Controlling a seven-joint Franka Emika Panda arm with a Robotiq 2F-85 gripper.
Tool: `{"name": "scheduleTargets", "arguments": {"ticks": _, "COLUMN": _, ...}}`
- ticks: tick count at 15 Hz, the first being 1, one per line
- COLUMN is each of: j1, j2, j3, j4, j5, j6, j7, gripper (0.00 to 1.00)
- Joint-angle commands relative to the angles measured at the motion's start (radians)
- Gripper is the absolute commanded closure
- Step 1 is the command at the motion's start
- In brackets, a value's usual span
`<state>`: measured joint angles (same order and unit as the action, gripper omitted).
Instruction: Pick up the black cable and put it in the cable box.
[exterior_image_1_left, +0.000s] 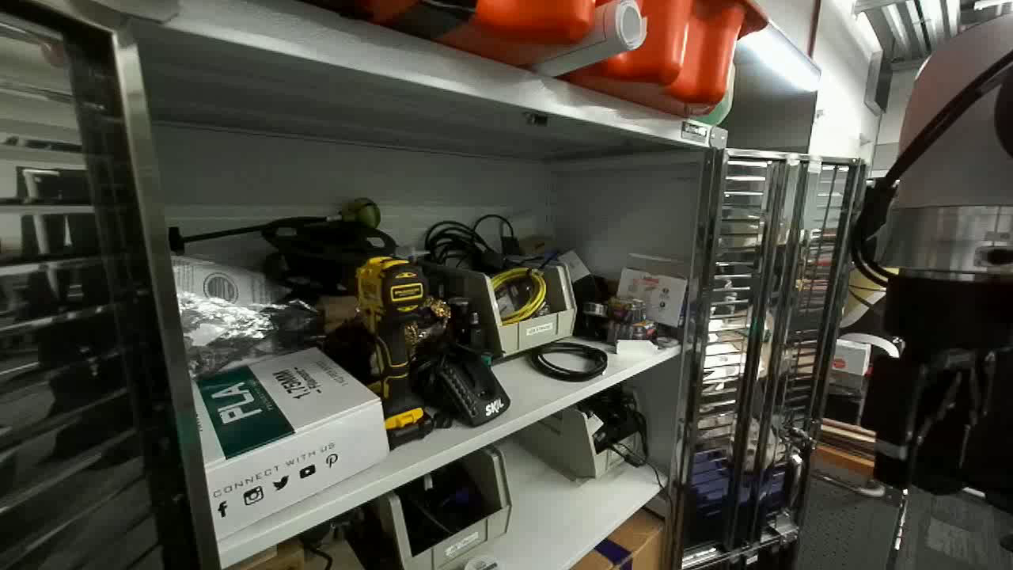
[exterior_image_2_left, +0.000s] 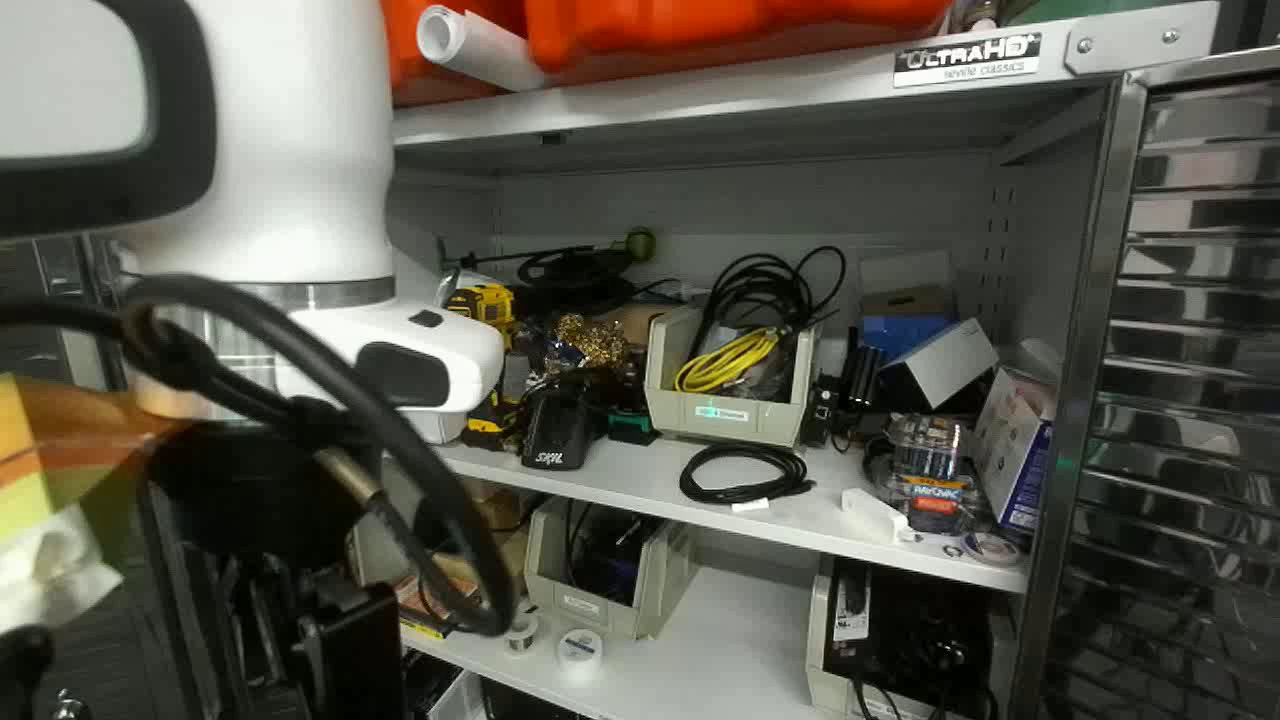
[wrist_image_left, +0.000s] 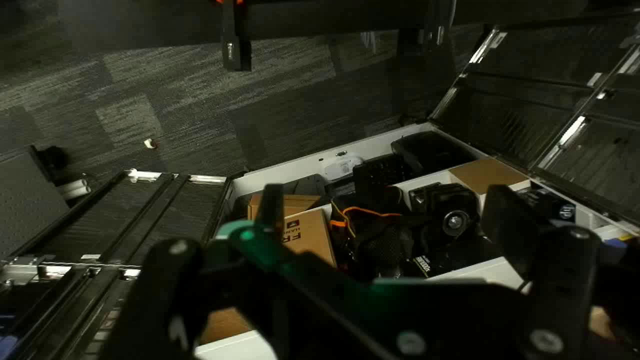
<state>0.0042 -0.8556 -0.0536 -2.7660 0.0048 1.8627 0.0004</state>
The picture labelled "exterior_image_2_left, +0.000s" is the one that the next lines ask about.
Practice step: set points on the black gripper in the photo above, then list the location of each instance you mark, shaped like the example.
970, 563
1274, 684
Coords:
255, 493

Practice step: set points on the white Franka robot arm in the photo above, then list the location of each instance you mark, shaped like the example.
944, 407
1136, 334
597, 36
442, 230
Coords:
292, 133

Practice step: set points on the white and blue box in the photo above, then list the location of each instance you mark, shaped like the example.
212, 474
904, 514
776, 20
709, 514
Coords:
1008, 445

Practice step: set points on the small white spool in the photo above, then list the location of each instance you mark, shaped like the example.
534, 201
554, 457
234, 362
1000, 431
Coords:
524, 624

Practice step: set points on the yellow black power drill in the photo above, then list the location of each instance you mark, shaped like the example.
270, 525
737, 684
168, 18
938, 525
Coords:
488, 307

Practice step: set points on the black battery charger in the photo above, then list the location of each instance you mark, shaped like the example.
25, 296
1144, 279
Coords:
556, 431

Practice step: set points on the beige storage bin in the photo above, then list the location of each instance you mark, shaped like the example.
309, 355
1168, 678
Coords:
586, 603

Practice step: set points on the gold metallic item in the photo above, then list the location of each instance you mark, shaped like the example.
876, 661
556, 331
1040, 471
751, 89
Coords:
595, 342

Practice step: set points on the small green item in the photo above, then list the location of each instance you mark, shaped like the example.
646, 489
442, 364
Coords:
632, 431

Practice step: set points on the small orange case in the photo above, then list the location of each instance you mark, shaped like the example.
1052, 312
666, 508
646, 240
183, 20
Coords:
404, 64

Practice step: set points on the white paper roll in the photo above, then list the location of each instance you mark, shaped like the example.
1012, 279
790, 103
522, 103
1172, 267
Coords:
473, 45

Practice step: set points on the grey metal shelf cabinet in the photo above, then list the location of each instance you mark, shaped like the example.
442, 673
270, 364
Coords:
745, 103

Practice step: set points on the large orange case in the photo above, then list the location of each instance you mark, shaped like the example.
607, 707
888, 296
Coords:
695, 25

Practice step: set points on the battery pack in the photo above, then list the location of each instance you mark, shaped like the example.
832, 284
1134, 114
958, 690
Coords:
929, 465

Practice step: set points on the white folded cardboard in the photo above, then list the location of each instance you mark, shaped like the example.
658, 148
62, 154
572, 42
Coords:
949, 362

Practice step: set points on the diamond plate cabinet door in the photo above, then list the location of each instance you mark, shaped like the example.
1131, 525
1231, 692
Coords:
1187, 402

